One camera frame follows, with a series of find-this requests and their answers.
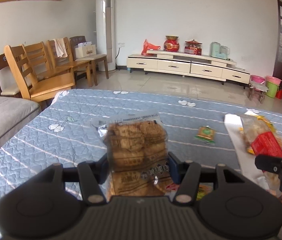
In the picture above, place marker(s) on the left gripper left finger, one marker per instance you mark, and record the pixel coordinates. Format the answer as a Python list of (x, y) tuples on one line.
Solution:
[(89, 175)]

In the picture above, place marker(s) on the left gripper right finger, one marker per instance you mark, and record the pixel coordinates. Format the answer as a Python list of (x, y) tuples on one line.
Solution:
[(188, 175)]

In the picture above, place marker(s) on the light green snack pack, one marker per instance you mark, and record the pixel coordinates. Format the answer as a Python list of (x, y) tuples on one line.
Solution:
[(203, 190)]

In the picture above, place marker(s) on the white wafer red label pack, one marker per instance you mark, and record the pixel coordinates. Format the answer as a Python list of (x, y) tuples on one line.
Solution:
[(265, 143)]

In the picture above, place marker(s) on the green label square biscuit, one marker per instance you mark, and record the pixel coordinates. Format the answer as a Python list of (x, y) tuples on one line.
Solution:
[(206, 134)]

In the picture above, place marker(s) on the brown cookies clear bag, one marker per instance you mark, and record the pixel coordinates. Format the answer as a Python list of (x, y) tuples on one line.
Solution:
[(137, 155)]

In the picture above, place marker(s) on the egg pancake snack bag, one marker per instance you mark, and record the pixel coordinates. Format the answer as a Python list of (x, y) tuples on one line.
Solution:
[(253, 124)]

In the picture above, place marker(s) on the white cardboard tray box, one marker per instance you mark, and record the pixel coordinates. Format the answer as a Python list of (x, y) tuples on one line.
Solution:
[(246, 160)]

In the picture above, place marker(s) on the blue quilted table cover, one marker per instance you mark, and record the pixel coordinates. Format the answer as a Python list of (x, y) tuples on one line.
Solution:
[(62, 133)]

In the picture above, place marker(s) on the green plastic bucket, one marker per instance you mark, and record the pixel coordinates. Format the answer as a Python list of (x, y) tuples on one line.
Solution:
[(272, 83)]

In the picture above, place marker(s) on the small wooden stool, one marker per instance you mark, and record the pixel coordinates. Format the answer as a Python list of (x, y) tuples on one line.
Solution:
[(257, 89)]

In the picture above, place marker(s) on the pink plastic basin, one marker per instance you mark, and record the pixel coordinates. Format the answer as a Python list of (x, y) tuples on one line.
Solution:
[(257, 79)]

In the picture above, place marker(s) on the nearest wooden chair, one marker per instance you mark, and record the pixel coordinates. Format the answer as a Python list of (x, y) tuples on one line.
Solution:
[(30, 87)]

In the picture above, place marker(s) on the grey sofa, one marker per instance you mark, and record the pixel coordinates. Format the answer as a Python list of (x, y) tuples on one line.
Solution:
[(15, 113)]

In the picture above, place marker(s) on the cream tv cabinet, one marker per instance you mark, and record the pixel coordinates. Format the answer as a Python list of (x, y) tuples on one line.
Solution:
[(183, 64)]

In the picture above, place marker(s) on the dark padded chair far left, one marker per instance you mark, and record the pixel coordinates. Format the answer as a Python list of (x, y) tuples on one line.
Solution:
[(8, 88)]

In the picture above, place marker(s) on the white paper gift bag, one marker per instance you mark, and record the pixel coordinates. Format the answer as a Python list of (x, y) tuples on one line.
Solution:
[(85, 49)]

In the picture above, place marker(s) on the mint green kitchen appliance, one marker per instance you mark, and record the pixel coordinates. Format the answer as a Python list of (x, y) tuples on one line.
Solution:
[(219, 51)]

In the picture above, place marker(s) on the red pavilion gift box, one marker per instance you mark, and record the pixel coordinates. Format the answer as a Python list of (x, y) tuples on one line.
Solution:
[(193, 47)]

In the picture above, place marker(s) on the red round jar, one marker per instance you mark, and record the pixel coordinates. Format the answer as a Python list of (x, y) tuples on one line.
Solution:
[(171, 43)]

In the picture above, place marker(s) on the red plastic bag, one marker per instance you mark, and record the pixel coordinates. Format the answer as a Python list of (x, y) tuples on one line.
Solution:
[(148, 46)]

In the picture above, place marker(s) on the dark chair with bag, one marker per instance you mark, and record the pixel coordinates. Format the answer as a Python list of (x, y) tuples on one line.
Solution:
[(95, 59)]

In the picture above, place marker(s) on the white standing air conditioner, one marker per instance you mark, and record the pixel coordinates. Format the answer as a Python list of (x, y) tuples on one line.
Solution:
[(105, 31)]

